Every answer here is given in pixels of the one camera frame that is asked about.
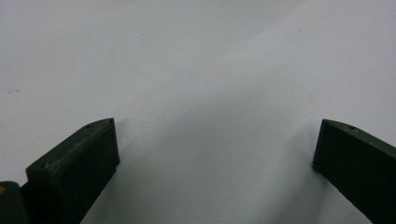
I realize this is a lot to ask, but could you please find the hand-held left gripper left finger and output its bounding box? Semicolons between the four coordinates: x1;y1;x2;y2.
25;118;120;224

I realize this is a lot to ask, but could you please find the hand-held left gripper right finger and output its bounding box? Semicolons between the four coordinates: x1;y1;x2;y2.
312;119;396;224

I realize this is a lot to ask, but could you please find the white table mat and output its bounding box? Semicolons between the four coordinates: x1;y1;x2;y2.
0;0;396;224

